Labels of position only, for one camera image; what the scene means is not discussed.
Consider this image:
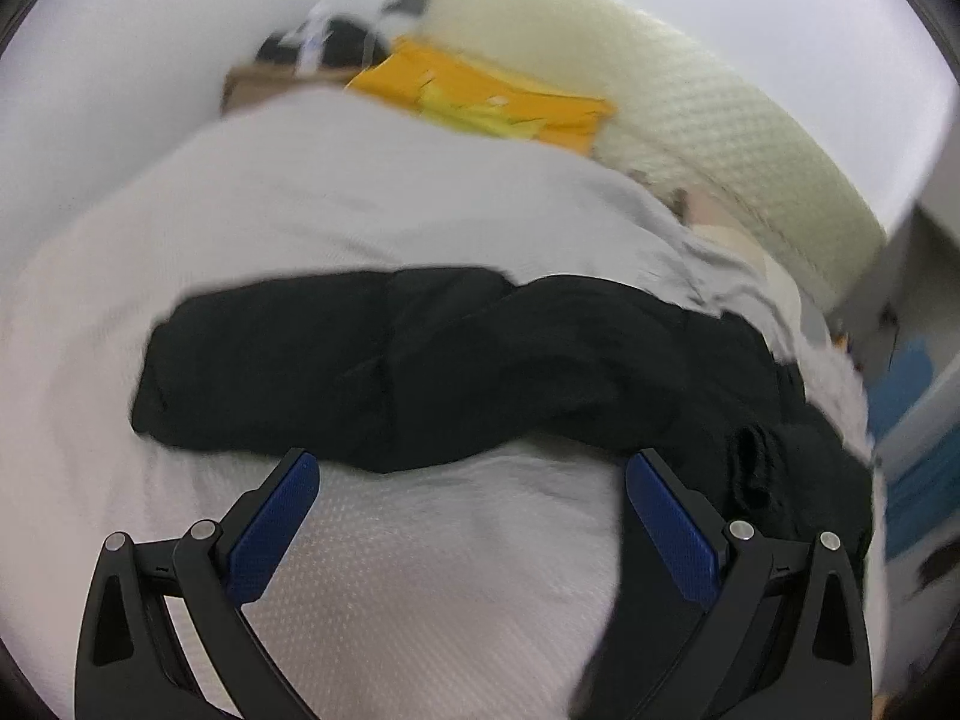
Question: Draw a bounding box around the yellow crown pillow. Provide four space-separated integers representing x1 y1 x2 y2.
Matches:
346 36 617 155

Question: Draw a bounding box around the beige and grey pillow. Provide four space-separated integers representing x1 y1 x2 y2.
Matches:
675 187 803 293

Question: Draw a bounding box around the white textured bed sheet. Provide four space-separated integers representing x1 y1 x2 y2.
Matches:
0 420 627 720

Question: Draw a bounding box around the black padded jacket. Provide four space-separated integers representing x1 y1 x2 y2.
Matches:
131 266 875 563

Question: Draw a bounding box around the wooden nightstand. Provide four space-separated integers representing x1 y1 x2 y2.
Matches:
223 64 361 113

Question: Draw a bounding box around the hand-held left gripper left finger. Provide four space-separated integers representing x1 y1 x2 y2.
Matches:
73 448 321 720

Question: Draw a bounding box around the blue curtain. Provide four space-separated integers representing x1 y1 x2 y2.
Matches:
874 427 960 560

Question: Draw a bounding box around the cream quilted headboard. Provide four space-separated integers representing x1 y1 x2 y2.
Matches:
427 0 890 301

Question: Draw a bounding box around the black bag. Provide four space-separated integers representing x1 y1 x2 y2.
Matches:
255 15 392 72

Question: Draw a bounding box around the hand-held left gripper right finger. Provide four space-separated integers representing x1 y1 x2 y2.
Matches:
574 448 875 720

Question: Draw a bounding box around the grey bed blanket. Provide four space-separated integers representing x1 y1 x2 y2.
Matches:
15 82 871 466

